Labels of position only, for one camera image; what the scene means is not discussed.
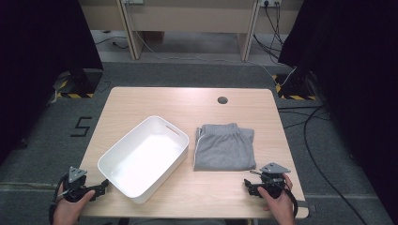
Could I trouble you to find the white plastic bin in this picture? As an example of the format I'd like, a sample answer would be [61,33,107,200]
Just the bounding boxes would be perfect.
[97,115,191,205]

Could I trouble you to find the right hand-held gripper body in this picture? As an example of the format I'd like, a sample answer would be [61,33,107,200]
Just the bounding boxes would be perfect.
[254,162,291,200]

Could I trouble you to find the white wall socket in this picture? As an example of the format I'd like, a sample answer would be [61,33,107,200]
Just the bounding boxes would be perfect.
[260,0,283,8]

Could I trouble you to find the bundle of black cables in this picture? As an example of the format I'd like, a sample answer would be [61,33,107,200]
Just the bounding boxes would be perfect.
[253,2,285,66]

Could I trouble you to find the black strap cable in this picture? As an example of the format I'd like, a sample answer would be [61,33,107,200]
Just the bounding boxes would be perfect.
[283,183,299,219]
[48,173,70,225]

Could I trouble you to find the grey pants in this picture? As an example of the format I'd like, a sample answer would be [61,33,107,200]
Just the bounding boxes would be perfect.
[192,122,258,173]

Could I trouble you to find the black stand base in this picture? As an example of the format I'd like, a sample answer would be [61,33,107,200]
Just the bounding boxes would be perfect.
[54,68,104,99]
[271,70,319,101]

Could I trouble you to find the person's right hand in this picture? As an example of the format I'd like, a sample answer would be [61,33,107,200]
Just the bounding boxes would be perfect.
[256,172,297,225]

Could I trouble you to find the person's left hand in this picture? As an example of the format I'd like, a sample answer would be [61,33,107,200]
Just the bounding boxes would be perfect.
[52,184,97,225]

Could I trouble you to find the long white cable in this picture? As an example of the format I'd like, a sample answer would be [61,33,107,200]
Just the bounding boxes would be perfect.
[132,29,298,88]

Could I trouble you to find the long black floor cable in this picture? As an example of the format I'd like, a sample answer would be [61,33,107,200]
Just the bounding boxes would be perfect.
[302,105,371,225]

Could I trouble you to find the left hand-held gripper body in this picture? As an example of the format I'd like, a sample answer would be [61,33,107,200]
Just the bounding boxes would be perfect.
[64,166,96,203]

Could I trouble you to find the black curtain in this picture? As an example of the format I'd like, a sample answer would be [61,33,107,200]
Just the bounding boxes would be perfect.
[277,0,398,218]
[0,0,105,165]

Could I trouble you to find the beige wooden desk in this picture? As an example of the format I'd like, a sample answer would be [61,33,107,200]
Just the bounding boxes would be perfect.
[78,0,305,62]

